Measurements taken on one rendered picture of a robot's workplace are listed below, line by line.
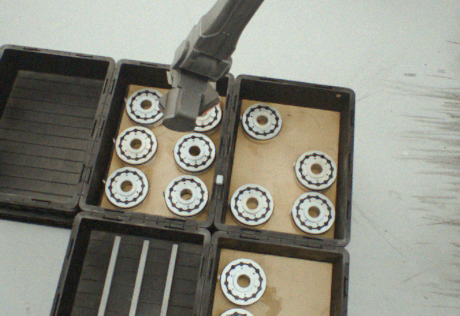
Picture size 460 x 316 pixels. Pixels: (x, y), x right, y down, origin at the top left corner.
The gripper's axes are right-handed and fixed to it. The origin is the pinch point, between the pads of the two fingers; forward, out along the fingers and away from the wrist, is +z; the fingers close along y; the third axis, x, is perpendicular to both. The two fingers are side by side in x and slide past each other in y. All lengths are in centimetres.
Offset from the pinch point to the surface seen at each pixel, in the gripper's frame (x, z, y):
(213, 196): -13.4, 13.4, -3.7
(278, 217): -24.3, 23.0, 7.3
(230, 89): 6.2, 13.5, 15.7
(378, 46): 1, 37, 71
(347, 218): -35.0, 14.3, 17.3
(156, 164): 4.2, 23.3, -8.4
